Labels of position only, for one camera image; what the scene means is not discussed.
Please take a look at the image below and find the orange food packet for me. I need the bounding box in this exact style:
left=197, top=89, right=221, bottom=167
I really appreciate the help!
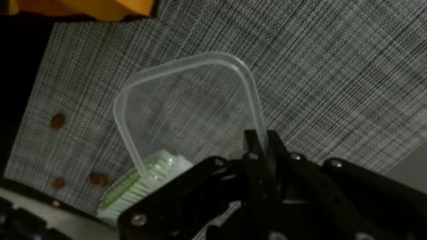
left=0, top=0, right=158, bottom=23

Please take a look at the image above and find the green white brush pack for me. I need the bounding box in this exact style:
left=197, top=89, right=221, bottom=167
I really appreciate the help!
left=95, top=150, right=195, bottom=225

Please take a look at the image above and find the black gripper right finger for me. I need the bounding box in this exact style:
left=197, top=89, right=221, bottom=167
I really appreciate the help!
left=266, top=131, right=427, bottom=240

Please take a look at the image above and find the brown crumb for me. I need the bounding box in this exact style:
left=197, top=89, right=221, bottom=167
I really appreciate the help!
left=48, top=113, right=67, bottom=131
left=90, top=173, right=111, bottom=189
left=51, top=178, right=67, bottom=191

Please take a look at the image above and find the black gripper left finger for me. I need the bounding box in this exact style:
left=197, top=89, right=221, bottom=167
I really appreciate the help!
left=118, top=130, right=271, bottom=240

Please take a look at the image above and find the clear plastic container bowl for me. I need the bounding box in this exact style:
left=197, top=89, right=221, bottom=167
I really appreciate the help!
left=112, top=51, right=271, bottom=185

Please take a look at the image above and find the grey woven placemat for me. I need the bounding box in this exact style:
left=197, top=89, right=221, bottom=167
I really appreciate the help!
left=3, top=0, right=427, bottom=240

